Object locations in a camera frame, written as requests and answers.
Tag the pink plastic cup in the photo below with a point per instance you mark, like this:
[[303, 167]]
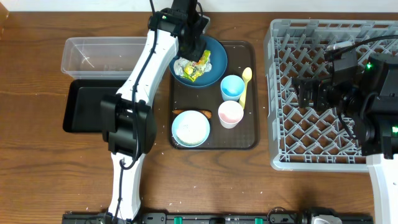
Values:
[[230, 114]]

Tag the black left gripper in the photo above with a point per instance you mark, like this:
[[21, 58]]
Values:
[[196, 55]]

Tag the light blue plastic cup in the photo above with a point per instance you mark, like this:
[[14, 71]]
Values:
[[232, 87]]

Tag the white tissue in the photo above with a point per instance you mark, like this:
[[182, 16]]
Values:
[[178, 64]]

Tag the yellow green snack wrapper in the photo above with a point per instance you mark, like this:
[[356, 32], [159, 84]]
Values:
[[192, 70]]

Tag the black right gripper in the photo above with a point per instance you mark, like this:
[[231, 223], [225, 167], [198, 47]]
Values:
[[305, 94]]

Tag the dark brown serving tray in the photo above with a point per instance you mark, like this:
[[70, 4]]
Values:
[[245, 135]]

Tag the light blue bowl with rice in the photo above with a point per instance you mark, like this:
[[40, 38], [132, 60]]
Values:
[[190, 128]]

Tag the orange carrot piece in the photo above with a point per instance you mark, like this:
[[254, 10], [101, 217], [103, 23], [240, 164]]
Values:
[[206, 113]]

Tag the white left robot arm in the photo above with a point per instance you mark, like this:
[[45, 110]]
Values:
[[128, 122]]

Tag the grey dishwasher rack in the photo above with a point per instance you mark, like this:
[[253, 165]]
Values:
[[302, 139]]

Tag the dark blue plate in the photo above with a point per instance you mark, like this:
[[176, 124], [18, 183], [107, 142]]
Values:
[[219, 61]]

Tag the yellow plastic spoon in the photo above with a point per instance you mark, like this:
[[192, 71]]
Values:
[[246, 76]]

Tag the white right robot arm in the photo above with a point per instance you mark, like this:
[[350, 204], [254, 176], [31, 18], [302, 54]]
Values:
[[371, 102]]

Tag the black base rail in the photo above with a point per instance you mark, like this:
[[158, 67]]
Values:
[[277, 215]]

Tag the black waste tray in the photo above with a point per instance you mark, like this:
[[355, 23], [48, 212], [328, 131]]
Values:
[[82, 113]]

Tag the clear plastic waste bin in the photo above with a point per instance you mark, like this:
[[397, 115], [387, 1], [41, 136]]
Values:
[[109, 58]]

